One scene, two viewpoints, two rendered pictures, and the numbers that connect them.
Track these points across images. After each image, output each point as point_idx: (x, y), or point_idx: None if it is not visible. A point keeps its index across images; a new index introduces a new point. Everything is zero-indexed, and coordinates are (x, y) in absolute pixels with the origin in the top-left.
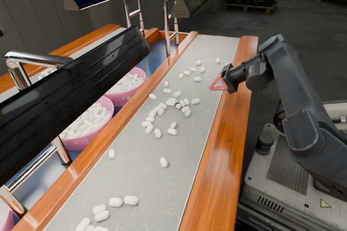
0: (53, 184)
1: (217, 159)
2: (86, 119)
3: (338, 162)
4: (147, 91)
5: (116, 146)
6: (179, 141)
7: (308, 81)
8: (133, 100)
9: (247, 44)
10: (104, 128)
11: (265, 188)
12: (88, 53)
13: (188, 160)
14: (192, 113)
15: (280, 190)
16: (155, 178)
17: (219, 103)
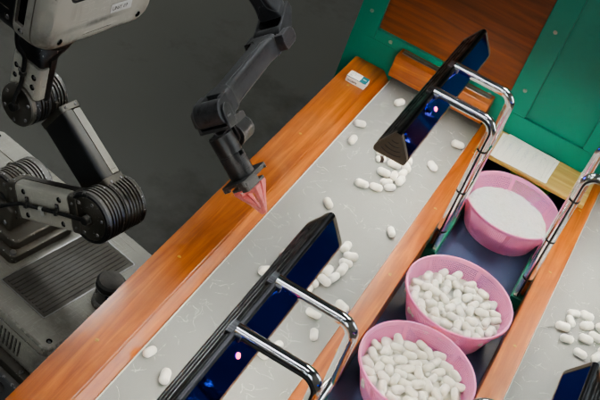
0: (442, 212)
1: (269, 178)
2: (445, 296)
3: (287, 20)
4: (352, 312)
5: (387, 244)
6: (304, 224)
7: (246, 58)
8: (377, 298)
9: None
10: (411, 259)
11: (146, 254)
12: (426, 97)
13: (296, 200)
14: (275, 257)
15: (125, 245)
16: (337, 196)
17: (222, 257)
